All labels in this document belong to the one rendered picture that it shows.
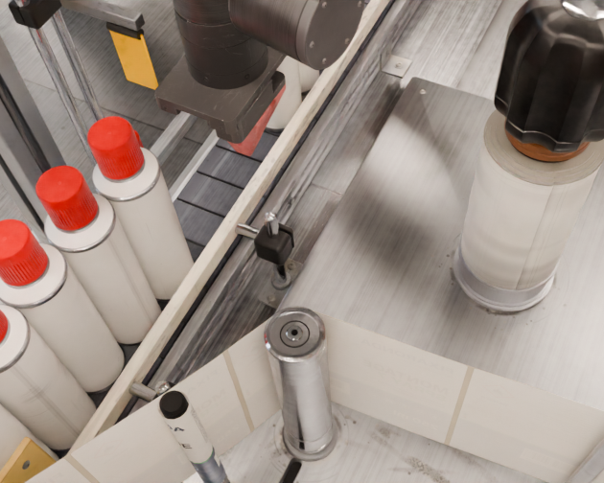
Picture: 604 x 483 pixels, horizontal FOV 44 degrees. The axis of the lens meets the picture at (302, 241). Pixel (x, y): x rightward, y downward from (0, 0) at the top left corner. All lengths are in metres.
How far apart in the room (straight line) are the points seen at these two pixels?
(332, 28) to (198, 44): 0.10
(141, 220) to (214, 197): 0.18
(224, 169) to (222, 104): 0.26
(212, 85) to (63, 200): 0.13
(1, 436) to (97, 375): 0.12
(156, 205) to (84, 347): 0.12
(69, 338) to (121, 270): 0.06
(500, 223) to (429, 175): 0.19
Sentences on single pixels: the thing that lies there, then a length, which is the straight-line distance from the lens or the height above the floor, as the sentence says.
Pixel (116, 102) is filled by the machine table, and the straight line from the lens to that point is 0.94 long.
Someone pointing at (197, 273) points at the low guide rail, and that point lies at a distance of 0.66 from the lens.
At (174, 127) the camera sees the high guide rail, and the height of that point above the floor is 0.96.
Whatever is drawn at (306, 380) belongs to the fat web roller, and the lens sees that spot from 0.47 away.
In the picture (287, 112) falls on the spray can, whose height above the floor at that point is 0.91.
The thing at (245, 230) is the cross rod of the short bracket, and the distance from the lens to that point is 0.68.
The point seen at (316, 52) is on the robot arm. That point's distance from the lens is 0.43.
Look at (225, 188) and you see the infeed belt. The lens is 0.76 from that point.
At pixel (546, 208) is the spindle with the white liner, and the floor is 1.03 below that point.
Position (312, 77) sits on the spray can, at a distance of 0.82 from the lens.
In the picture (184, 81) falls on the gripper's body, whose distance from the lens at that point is 0.53.
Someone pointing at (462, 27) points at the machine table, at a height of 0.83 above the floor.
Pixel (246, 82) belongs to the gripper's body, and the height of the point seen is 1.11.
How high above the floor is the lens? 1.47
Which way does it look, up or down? 57 degrees down
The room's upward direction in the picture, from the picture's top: 6 degrees counter-clockwise
